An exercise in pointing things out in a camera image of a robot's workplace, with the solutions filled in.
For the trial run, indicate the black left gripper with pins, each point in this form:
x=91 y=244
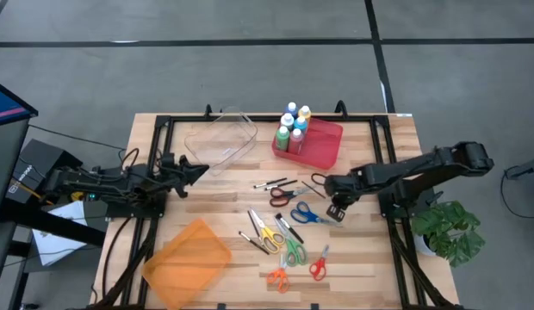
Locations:
x=174 y=172

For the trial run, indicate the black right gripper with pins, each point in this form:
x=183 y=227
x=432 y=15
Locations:
x=344 y=187

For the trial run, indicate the thin dark paintbrush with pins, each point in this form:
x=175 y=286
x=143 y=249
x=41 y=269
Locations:
x=313 y=190

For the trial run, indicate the blue scissors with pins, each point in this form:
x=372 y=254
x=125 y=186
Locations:
x=315 y=218

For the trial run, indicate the dark red scissors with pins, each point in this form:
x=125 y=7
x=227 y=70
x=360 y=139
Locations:
x=291 y=194

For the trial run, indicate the pink paint bottle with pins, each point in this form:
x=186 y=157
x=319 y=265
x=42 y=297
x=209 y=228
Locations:
x=296 y=142

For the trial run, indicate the thick black paintbrush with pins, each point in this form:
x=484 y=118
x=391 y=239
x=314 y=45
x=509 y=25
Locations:
x=293 y=232

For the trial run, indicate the teal paint bottle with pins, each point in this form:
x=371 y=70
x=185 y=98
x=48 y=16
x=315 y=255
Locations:
x=300 y=125

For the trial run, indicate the green paint bottle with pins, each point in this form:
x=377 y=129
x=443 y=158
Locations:
x=282 y=140

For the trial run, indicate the bright red scissors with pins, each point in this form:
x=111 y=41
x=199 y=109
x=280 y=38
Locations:
x=321 y=262

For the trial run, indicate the green scissors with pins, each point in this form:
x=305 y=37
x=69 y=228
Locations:
x=288 y=243

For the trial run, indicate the yellow paint bottle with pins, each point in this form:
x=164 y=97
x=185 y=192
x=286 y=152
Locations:
x=304 y=113

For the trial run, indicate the white paint bottle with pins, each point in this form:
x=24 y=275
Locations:
x=287 y=120

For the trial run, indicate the yellow scissors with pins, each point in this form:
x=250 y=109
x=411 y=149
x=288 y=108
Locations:
x=263 y=228

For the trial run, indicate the orange scissors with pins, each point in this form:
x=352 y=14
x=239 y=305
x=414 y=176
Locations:
x=281 y=270

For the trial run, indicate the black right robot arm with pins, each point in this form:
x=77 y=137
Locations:
x=422 y=170

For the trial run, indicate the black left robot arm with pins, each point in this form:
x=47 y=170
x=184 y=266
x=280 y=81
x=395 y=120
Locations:
x=112 y=185

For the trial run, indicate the blue paint bottle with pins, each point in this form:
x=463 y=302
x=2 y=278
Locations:
x=292 y=108

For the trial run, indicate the clear plastic bin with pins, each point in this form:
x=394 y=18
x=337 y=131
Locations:
x=215 y=142

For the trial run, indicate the red plastic bin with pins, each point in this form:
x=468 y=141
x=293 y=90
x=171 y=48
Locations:
x=321 y=146

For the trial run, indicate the orange translucent plastic bin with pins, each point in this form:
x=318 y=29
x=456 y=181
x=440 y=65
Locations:
x=185 y=262

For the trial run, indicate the white label sticker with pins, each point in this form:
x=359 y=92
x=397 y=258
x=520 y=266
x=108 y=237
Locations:
x=404 y=115

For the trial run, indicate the white plant pot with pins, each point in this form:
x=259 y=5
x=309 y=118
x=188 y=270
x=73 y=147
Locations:
x=422 y=245

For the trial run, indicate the green potted plant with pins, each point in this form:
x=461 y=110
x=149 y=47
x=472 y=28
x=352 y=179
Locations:
x=452 y=232

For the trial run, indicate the black desk beam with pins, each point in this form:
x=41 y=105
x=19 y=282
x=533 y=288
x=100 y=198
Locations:
x=56 y=225

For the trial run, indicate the black equipment box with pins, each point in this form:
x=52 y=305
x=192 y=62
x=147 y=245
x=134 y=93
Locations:
x=43 y=159

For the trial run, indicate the white paper sheet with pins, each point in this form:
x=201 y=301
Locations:
x=56 y=245

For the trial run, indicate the dark grey floor equipment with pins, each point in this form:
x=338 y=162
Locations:
x=529 y=170

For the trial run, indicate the computer monitor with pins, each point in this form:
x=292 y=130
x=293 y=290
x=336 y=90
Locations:
x=6 y=150

